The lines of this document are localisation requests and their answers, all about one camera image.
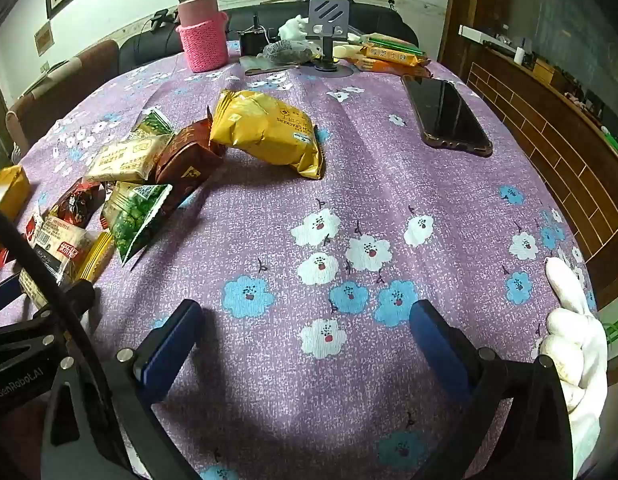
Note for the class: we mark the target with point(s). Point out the long white box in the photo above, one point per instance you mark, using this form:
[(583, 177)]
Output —
[(473, 34)]

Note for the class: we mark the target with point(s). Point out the purple floral tablecloth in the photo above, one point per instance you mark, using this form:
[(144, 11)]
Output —
[(339, 185)]

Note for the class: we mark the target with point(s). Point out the red black candy packet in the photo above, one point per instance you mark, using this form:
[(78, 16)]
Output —
[(74, 205)]

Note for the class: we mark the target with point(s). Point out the red-brown snack packet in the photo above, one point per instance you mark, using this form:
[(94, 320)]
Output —
[(186, 162)]

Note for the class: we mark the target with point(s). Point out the person's right hand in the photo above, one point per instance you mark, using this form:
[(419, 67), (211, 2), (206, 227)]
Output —
[(584, 345)]

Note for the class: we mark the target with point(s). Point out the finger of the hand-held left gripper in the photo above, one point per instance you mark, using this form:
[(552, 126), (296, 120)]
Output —
[(75, 297), (4, 291)]

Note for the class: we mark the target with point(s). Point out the small black box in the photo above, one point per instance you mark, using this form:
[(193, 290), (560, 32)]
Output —
[(250, 42)]

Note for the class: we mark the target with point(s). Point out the green notebook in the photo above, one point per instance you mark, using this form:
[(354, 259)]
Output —
[(259, 66)]

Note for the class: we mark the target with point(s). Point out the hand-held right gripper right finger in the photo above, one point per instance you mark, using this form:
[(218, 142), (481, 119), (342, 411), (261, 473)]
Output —
[(439, 355)]

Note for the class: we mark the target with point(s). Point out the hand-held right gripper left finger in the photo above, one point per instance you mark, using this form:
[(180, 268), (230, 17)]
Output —
[(174, 345)]

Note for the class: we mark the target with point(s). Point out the small wall plaque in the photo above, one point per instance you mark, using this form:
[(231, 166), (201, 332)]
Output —
[(44, 36)]

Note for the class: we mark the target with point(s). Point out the grey phone stand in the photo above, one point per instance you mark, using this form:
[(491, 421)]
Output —
[(325, 12)]

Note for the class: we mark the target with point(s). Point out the cream snack packet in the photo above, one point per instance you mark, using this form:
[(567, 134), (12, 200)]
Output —
[(121, 157)]

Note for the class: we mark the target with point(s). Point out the black smartphone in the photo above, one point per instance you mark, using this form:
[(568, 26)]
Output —
[(446, 115)]

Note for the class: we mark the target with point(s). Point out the orange biscuit packet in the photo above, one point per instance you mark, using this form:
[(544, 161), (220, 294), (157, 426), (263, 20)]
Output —
[(394, 60)]

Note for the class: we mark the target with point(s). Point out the white red snack packet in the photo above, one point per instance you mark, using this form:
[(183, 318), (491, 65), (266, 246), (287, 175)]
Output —
[(54, 240)]

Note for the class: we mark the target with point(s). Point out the yellow cardboard box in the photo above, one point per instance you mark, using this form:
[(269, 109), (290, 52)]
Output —
[(11, 192)]

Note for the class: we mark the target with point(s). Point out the brick-pattern wooden cabinet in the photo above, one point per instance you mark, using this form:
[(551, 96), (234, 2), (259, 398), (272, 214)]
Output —
[(564, 160)]

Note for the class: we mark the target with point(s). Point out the yellow striped snack packet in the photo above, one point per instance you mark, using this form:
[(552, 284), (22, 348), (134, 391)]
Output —
[(96, 255)]

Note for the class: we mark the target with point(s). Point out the large green pea packet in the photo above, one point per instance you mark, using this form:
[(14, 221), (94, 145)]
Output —
[(134, 217)]

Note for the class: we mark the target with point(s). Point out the green-striped biscuit packet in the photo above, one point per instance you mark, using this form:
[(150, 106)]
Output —
[(389, 41)]

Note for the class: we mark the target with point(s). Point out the beige snack packet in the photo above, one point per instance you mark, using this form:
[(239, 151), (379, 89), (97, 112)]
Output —
[(31, 285)]

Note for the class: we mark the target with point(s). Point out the clear plastic bag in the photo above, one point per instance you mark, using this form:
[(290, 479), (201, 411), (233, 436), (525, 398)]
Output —
[(286, 51)]

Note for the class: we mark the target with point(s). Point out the brown armchair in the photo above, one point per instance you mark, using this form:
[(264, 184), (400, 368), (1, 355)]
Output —
[(54, 90)]

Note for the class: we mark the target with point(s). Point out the black leather sofa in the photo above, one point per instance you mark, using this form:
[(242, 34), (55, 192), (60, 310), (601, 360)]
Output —
[(139, 50)]

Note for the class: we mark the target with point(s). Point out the small white bottle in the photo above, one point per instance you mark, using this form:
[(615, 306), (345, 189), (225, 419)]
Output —
[(519, 54)]

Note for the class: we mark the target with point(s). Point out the pink knit-sleeved thermos bottle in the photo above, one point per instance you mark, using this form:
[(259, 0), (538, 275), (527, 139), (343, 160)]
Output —
[(201, 35)]

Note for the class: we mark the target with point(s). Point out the black device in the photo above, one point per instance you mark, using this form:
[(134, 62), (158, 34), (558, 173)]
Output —
[(161, 17)]

